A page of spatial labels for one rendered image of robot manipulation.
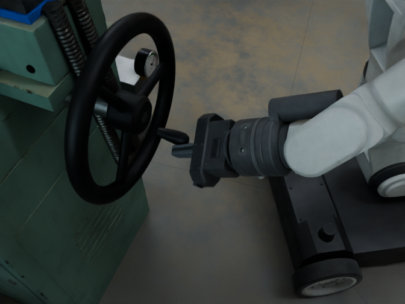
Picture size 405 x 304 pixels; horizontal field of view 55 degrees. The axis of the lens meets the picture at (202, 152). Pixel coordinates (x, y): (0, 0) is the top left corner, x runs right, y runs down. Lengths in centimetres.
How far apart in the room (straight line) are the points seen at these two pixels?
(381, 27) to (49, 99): 68
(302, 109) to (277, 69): 139
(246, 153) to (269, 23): 168
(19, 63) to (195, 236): 94
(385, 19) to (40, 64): 68
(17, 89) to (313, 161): 41
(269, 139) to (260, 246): 86
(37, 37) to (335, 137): 37
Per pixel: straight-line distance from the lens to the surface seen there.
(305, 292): 126
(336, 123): 48
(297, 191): 126
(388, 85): 49
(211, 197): 144
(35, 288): 94
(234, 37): 208
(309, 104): 53
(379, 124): 48
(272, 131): 54
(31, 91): 58
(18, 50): 57
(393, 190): 124
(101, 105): 60
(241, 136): 55
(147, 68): 89
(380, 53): 95
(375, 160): 116
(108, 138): 69
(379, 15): 91
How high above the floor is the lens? 124
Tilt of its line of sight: 53 degrees down
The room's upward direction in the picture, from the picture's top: straight up
